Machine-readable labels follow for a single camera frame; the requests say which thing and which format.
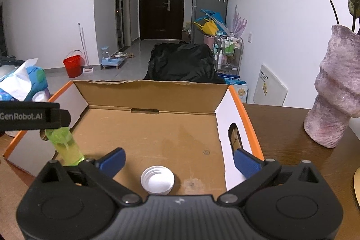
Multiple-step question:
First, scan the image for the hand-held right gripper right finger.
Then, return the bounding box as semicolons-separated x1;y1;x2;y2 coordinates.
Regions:
216;148;327;206

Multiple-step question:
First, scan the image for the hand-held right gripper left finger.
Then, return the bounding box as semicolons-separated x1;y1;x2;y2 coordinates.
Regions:
35;148;142;207

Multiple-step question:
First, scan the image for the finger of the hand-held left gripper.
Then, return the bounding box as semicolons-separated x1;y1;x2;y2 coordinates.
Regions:
58;109;71;127

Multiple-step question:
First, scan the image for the green spray bottle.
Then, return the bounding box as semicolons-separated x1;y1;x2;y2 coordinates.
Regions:
45;128;85;167

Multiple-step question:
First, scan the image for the white jar lid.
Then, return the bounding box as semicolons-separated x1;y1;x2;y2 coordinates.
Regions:
141;165;175;196

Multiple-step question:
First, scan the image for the orange-edged cardboard box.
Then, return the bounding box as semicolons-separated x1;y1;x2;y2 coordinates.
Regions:
3;80;265;193

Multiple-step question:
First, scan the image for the blue tissue pack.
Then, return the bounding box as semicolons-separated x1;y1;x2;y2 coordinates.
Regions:
0;58;51;102

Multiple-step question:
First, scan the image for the red bucket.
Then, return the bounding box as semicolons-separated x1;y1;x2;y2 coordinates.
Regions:
62;50;85;78

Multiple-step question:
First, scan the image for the white mop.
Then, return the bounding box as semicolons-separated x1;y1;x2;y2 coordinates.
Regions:
77;23;95;73

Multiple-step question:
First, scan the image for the black folded gadget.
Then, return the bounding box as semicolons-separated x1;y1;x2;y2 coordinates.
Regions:
0;56;26;66

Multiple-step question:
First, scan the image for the blue pet water dispenser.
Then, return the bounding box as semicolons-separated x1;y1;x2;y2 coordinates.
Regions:
101;46;124;70

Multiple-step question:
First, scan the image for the white box with gold seal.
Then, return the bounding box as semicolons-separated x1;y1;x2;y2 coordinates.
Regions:
229;84;248;103

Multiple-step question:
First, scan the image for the white leaning board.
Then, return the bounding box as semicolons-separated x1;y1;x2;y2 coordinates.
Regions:
253;63;289;107

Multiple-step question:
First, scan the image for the blue wipes packet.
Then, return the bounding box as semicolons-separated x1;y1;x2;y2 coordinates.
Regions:
218;74;241;85

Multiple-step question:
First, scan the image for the pink ceramic vase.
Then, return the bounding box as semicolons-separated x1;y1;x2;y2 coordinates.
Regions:
304;24;360;149

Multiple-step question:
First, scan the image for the metal trolley cart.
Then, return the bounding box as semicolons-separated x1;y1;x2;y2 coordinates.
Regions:
212;35;244;78

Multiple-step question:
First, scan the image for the black bag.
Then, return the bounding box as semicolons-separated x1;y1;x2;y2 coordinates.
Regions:
143;43;225;83

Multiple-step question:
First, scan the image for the dark framed side door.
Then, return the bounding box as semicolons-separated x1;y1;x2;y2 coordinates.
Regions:
115;0;131;51

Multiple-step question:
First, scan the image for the dark brown door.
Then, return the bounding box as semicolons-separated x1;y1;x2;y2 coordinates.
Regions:
139;0;186;40

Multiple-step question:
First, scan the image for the purple wing decoration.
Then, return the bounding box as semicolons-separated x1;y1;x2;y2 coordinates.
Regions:
232;5;248;36

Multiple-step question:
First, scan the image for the blue plastic rack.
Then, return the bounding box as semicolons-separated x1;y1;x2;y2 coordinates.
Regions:
200;9;225;24

